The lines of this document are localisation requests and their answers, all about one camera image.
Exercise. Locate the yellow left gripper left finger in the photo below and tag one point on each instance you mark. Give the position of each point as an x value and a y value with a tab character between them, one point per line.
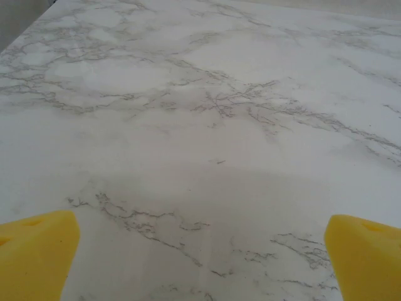
34	257

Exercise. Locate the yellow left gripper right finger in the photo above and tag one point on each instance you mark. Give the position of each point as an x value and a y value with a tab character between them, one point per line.
369	260

